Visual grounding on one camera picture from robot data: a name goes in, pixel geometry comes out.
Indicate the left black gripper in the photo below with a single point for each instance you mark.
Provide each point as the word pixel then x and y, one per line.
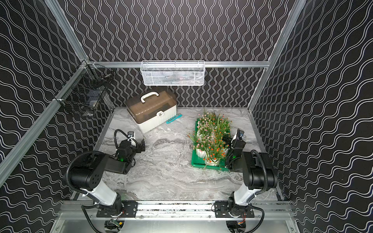
pixel 138 146

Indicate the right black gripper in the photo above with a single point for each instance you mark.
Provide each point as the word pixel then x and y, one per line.
pixel 244 143

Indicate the green grass potted plant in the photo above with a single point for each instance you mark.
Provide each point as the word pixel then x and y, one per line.
pixel 222 125

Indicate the orange flower potted plant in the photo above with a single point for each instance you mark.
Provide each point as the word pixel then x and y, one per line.
pixel 222 144

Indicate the red flower potted plant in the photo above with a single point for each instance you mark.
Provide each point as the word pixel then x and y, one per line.
pixel 212 159

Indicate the pink flower potted plant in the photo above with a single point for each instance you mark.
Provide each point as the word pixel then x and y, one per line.
pixel 207 119

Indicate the pink red flower plant pot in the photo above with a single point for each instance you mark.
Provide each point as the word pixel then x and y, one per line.
pixel 199 141

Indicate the green plastic storage tray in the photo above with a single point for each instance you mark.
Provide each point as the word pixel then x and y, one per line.
pixel 199 162

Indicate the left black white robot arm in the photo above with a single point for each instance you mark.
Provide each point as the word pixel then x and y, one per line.
pixel 84 173

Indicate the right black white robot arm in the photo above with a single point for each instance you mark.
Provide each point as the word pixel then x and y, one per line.
pixel 258 175

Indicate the white box brown lid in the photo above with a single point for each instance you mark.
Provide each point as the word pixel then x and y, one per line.
pixel 152 108

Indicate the teal utility knife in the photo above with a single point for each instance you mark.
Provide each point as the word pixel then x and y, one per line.
pixel 174 118

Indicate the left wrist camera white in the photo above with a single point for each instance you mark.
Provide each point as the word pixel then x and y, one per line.
pixel 131 135

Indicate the white wire wall basket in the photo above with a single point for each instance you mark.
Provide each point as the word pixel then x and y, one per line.
pixel 173 73

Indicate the black wire wall basket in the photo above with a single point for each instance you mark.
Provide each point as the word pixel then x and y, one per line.
pixel 87 93

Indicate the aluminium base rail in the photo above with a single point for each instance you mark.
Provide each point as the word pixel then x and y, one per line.
pixel 201 210

